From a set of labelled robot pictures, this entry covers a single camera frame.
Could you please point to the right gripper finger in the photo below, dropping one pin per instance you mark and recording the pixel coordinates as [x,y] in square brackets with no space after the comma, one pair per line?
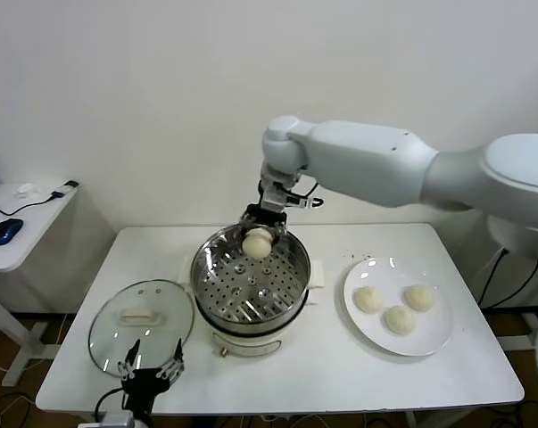
[247,224]
[281,234]

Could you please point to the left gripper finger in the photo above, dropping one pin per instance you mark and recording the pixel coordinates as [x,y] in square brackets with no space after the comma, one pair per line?
[178,354]
[132,354]

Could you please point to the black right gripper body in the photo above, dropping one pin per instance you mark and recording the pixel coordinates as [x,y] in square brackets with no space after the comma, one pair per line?
[266,216]

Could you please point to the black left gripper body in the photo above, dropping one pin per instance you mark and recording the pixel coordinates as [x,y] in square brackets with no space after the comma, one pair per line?
[143,388]

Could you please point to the white steamed baozi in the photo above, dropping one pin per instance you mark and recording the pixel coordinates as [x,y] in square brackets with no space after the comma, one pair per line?
[369,300]
[421,298]
[256,247]
[399,320]

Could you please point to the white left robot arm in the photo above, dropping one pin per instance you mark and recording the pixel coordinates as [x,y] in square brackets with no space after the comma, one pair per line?
[140,422]

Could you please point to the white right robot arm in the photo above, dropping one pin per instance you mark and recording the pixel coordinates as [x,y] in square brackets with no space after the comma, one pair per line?
[362,156]

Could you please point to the stainless steel steamer pot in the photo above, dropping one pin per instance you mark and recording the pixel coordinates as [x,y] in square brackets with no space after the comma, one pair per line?
[204,267]

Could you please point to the white electric cooker base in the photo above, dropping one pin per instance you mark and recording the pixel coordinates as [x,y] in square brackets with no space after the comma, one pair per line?
[282,339]

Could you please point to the white table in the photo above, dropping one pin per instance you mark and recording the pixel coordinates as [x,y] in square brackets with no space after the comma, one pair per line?
[295,383]

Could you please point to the white side desk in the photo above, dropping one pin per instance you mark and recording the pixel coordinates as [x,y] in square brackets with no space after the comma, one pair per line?
[32,236]

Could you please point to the white round plate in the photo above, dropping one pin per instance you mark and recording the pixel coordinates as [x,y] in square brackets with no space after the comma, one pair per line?
[420,334]

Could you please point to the blue computer mouse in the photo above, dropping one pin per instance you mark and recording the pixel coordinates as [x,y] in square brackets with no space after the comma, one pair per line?
[5,232]

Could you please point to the white crumpled tissue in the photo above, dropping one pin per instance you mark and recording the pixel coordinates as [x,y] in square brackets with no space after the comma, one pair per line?
[27,191]

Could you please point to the white shelf stand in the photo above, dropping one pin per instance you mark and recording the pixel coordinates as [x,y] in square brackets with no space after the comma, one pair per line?
[520,342]

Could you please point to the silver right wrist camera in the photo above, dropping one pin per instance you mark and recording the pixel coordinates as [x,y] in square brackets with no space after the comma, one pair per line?
[279,196]

